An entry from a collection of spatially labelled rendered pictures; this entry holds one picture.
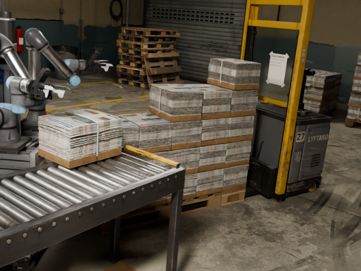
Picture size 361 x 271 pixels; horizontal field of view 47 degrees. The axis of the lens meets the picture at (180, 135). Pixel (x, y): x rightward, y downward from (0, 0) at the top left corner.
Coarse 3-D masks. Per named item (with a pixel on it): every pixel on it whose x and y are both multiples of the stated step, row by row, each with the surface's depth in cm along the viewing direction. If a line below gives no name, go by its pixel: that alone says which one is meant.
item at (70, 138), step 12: (48, 120) 222; (60, 120) 222; (72, 120) 225; (48, 132) 224; (60, 132) 216; (72, 132) 213; (84, 132) 219; (48, 144) 227; (60, 144) 220; (72, 144) 215; (84, 144) 222; (60, 156) 221; (72, 156) 217; (84, 156) 224
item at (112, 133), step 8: (80, 112) 244; (88, 112) 245; (96, 112) 246; (104, 120) 230; (112, 120) 233; (120, 120) 238; (104, 128) 230; (112, 128) 234; (120, 128) 240; (104, 136) 231; (112, 136) 236; (120, 136) 242; (104, 144) 234; (112, 144) 239; (120, 144) 244
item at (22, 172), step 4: (44, 164) 223; (48, 164) 223; (52, 164) 224; (56, 164) 224; (28, 168) 215; (32, 168) 216; (36, 168) 216; (40, 168) 216; (44, 168) 218; (12, 172) 209; (16, 172) 209; (20, 172) 210; (24, 172) 210; (32, 172) 213; (36, 172) 214; (0, 176) 202; (4, 176) 203; (8, 176) 203; (12, 176) 204; (24, 176) 209; (0, 180) 199
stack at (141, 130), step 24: (144, 120) 319; (192, 120) 331; (216, 120) 344; (144, 144) 310; (168, 144) 323; (216, 144) 352; (168, 168) 329; (192, 168) 343; (192, 192) 351; (216, 192) 368; (168, 216) 342
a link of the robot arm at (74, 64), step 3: (66, 60) 305; (69, 60) 306; (72, 60) 307; (75, 60) 308; (78, 60) 309; (69, 63) 305; (72, 63) 306; (75, 63) 307; (78, 63) 308; (69, 66) 306; (72, 66) 306; (75, 66) 307; (78, 66) 308; (72, 69) 307; (75, 69) 309; (78, 69) 312
